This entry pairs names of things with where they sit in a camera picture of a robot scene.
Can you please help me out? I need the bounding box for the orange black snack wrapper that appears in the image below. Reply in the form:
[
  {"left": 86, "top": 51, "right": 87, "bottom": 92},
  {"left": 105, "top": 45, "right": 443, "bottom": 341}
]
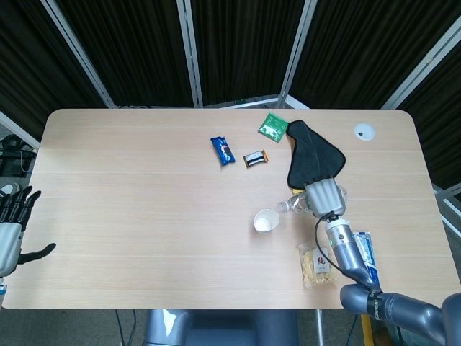
[{"left": 243, "top": 149, "right": 270, "bottom": 169}]

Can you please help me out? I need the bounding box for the green sachet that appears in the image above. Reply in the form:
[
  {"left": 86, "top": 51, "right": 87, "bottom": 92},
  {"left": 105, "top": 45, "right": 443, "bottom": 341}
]
[{"left": 257, "top": 112, "right": 289, "bottom": 143}]

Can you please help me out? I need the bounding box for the white paper cup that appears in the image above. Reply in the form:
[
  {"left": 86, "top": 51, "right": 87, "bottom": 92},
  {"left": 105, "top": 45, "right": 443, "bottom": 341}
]
[{"left": 253, "top": 208, "right": 281, "bottom": 234}]

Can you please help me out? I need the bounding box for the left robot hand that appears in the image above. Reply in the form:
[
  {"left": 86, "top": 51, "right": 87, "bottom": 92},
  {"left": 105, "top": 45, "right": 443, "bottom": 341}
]
[{"left": 0, "top": 186, "right": 57, "bottom": 278}]

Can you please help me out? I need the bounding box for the white shoe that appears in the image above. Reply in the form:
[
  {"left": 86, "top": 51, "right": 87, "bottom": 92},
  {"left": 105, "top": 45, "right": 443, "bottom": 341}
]
[{"left": 0, "top": 182, "right": 22, "bottom": 198}]

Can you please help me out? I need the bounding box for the grey blue robot torso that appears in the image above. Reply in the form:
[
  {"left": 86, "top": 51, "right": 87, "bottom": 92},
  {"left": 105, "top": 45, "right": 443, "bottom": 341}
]
[{"left": 143, "top": 309, "right": 300, "bottom": 346}]

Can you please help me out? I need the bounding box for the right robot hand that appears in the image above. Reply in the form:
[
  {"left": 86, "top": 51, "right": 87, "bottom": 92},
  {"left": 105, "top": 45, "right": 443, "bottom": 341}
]
[{"left": 304, "top": 174, "right": 349, "bottom": 218}]

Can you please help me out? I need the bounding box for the white table leg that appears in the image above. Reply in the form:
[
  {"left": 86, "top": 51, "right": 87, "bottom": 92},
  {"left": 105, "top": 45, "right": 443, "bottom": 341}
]
[{"left": 315, "top": 309, "right": 324, "bottom": 346}]

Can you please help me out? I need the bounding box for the black floor cable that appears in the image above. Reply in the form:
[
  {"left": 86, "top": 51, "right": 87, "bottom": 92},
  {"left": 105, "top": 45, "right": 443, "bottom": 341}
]
[{"left": 114, "top": 309, "right": 126, "bottom": 346}]

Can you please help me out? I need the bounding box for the black equipment with cables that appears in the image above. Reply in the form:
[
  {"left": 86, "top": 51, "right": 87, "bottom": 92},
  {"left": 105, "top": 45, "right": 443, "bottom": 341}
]
[{"left": 0, "top": 133, "right": 39, "bottom": 177}]

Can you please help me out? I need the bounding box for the yellow post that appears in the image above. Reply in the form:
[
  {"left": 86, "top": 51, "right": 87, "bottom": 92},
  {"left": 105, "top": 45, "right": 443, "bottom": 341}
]
[{"left": 360, "top": 313, "right": 374, "bottom": 346}]

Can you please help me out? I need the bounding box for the black fabric screen panel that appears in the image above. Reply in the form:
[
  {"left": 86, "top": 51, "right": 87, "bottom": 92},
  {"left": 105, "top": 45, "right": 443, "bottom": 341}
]
[
  {"left": 284, "top": 0, "right": 461, "bottom": 109},
  {"left": 179, "top": 0, "right": 314, "bottom": 108},
  {"left": 53, "top": 0, "right": 201, "bottom": 108},
  {"left": 0, "top": 0, "right": 112, "bottom": 145},
  {"left": 392, "top": 32, "right": 461, "bottom": 192}
]

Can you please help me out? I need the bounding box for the white blue toothpaste tube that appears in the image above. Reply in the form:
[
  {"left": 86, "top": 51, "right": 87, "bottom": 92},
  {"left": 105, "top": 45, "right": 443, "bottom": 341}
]
[{"left": 352, "top": 230, "right": 382, "bottom": 289}]

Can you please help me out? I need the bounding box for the transparent plastic bottle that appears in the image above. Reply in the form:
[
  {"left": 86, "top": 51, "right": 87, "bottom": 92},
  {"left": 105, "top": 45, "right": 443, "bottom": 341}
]
[{"left": 275, "top": 185, "right": 349, "bottom": 216}]

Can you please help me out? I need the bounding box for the clear bag of chips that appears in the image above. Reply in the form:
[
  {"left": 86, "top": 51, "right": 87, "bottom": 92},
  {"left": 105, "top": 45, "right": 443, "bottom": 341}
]
[{"left": 297, "top": 243, "right": 339, "bottom": 289}]

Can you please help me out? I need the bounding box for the white cable grommet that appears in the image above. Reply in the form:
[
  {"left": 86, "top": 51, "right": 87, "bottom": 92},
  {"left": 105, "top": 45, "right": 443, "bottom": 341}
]
[{"left": 353, "top": 123, "right": 375, "bottom": 141}]

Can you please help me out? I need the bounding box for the blue cookie packet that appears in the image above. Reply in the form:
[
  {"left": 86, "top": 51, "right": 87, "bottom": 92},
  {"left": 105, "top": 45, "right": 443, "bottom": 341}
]
[{"left": 210, "top": 136, "right": 236, "bottom": 167}]

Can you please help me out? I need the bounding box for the dark grey yellow cloth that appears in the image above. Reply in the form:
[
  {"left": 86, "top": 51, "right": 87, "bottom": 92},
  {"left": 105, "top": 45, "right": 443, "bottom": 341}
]
[{"left": 285, "top": 120, "right": 346, "bottom": 192}]

